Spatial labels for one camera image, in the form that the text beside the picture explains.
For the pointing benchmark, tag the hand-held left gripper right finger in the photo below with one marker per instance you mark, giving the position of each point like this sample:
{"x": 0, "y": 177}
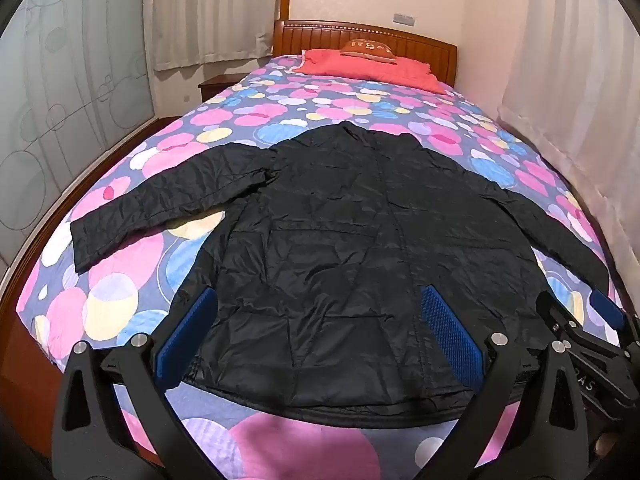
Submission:
{"x": 450, "y": 335}

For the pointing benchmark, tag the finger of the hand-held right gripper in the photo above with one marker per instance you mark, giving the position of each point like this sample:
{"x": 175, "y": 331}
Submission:
{"x": 607, "y": 307}
{"x": 552, "y": 315}

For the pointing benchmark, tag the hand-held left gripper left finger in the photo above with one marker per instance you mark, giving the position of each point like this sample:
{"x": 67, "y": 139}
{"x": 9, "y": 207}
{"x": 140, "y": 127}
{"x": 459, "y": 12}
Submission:
{"x": 187, "y": 335}

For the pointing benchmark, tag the black quilted jacket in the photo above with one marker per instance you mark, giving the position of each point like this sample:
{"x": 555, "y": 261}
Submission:
{"x": 325, "y": 240}

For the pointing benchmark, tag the polka-dot bed blanket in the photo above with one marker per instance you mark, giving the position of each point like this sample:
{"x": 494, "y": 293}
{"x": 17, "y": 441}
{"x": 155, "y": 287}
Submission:
{"x": 225, "y": 115}

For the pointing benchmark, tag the long white curtain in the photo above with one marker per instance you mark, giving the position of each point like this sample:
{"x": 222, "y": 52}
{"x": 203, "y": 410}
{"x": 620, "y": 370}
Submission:
{"x": 565, "y": 85}

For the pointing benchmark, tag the wooden nightstand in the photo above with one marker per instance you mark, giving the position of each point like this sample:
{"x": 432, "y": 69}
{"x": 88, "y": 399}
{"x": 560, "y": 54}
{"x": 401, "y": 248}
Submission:
{"x": 215, "y": 87}

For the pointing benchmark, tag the frosted glass wardrobe door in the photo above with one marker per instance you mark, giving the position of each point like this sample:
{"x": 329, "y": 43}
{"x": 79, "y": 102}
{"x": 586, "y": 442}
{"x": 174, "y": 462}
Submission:
{"x": 75, "y": 85}

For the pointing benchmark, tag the red pillow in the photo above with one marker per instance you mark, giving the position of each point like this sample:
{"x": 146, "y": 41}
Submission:
{"x": 350, "y": 67}

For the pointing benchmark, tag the small orange cushion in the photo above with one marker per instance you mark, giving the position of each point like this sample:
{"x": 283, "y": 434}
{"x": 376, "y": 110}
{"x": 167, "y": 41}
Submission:
{"x": 367, "y": 51}

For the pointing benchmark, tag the wooden headboard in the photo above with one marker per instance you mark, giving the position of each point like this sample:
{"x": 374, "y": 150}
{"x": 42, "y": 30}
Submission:
{"x": 310, "y": 35}

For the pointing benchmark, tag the white window curtain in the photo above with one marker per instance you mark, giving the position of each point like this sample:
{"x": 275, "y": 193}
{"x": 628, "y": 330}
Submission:
{"x": 210, "y": 10}

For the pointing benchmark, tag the wooden bed frame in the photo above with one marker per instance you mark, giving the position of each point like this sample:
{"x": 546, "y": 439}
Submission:
{"x": 30, "y": 370}

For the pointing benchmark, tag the grey wall plate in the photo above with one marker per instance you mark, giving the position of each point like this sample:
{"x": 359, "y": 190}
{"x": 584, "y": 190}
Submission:
{"x": 405, "y": 18}

